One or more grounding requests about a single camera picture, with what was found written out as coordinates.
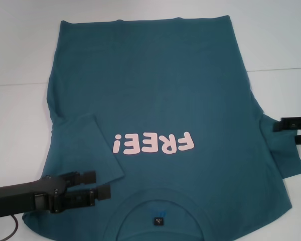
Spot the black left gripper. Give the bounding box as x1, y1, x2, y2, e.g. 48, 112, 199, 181
0, 170, 97, 218

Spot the teal T-shirt pink FREE print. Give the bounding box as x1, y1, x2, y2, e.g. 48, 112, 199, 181
22, 15, 301, 241

